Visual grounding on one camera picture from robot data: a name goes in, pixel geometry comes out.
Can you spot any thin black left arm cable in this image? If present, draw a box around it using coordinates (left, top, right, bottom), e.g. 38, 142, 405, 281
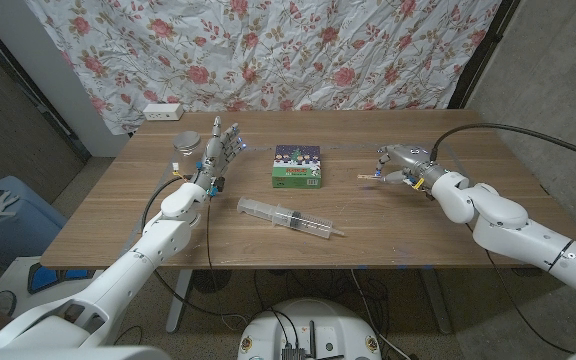
205, 195, 214, 271

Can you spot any white and blue floor pad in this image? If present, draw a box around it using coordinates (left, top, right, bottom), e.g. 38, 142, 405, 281
0, 255, 105, 319

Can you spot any white floor cable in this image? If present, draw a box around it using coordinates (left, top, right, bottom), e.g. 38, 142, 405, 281
350, 269, 410, 360

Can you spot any grey sneaker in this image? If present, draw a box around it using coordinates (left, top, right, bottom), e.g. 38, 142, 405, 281
0, 289, 19, 317

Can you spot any green cartoon print box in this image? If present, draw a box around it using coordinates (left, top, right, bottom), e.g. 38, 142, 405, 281
271, 144, 323, 190

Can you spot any white power strip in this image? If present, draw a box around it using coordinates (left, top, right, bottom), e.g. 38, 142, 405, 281
142, 103, 185, 122

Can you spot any black backdrop stand pole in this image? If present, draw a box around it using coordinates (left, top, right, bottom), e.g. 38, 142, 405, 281
446, 0, 522, 110
0, 14, 92, 164

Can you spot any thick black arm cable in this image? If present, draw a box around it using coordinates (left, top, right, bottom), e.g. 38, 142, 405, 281
430, 122, 576, 166
141, 174, 249, 321

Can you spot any blue storage bin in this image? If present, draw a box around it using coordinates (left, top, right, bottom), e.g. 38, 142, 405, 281
0, 174, 68, 269

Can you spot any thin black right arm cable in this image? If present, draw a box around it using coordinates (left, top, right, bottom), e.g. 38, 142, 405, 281
485, 249, 575, 355

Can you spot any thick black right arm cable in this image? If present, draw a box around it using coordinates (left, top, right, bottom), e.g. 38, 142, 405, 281
430, 122, 576, 166

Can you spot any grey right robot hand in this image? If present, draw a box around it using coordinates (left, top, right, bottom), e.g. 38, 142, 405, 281
375, 144, 449, 190

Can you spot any black round floor base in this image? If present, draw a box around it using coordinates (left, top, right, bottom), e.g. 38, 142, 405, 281
190, 269, 233, 294

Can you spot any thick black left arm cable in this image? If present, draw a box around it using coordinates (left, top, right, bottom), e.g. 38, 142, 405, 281
141, 174, 249, 321

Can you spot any grey table leg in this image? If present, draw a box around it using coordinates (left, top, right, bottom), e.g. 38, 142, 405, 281
420, 269, 453, 335

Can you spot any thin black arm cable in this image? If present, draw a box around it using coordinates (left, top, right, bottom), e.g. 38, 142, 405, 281
485, 249, 575, 355
205, 195, 214, 271

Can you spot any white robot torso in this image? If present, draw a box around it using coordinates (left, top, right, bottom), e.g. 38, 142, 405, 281
236, 298, 382, 360

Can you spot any white table leg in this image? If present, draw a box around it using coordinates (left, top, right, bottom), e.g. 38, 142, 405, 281
165, 269, 194, 335

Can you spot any floral rose backdrop cloth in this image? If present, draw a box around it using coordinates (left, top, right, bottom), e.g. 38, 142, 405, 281
23, 0, 503, 136

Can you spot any clear plastic syringe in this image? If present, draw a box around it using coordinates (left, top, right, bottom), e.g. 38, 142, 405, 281
236, 196, 345, 240

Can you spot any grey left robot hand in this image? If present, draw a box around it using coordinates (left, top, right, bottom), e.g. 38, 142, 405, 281
191, 115, 248, 197

